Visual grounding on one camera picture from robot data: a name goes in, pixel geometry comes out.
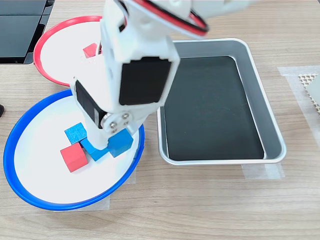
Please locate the small dark object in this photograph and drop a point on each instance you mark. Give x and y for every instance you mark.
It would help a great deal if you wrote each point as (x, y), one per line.
(1, 111)

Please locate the red cube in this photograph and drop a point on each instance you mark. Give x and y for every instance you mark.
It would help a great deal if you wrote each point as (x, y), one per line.
(73, 157)
(90, 50)

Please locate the steel tray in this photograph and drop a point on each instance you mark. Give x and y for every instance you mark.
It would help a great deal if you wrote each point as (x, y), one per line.
(271, 140)

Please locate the pale perforated plate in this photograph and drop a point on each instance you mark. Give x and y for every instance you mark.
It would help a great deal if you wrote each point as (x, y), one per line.
(303, 81)

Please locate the blue-rimmed white plate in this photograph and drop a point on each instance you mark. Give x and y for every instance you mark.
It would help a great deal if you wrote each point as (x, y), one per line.
(50, 180)

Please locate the blue cube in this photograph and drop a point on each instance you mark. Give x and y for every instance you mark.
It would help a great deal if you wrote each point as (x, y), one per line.
(97, 155)
(75, 132)
(120, 145)

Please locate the black flat device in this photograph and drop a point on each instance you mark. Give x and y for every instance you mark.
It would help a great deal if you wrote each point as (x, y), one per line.
(15, 37)

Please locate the black mat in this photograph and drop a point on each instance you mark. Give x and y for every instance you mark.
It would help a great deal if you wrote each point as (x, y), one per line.
(212, 112)

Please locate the red-rimmed white plate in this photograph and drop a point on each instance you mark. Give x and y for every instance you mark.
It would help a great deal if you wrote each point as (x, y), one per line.
(62, 50)

